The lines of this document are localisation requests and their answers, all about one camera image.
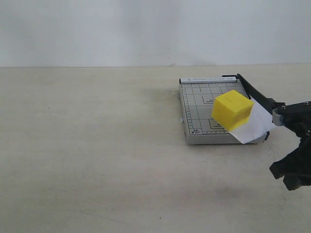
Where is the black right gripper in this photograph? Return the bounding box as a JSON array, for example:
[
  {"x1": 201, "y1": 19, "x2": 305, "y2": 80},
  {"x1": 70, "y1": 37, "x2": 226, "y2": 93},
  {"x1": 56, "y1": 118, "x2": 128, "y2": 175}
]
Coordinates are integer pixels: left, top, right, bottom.
[{"x1": 270, "y1": 101, "x2": 311, "y2": 191}]

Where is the white paper sheet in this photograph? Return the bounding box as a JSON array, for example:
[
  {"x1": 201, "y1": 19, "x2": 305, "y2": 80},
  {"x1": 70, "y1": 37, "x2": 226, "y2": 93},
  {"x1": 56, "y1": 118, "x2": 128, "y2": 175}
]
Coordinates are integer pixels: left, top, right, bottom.
[{"x1": 229, "y1": 99, "x2": 276, "y2": 144}]

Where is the yellow cube block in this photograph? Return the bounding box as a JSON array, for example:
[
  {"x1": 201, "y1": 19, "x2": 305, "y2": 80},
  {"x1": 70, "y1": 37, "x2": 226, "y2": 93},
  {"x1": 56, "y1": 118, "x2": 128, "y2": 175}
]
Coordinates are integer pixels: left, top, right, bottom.
[{"x1": 211, "y1": 90, "x2": 254, "y2": 131}]

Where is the black cutter blade lever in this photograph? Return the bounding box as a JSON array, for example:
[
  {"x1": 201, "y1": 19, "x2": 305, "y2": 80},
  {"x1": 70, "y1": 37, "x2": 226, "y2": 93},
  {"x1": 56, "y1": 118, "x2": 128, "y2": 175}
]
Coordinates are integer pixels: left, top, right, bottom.
[{"x1": 236, "y1": 74, "x2": 286, "y2": 115}]

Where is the grey paper cutter base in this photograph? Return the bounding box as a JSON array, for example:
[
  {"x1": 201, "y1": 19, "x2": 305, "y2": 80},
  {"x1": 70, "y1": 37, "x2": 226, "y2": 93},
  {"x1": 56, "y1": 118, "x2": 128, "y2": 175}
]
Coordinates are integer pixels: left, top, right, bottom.
[{"x1": 179, "y1": 74, "x2": 271, "y2": 146}]

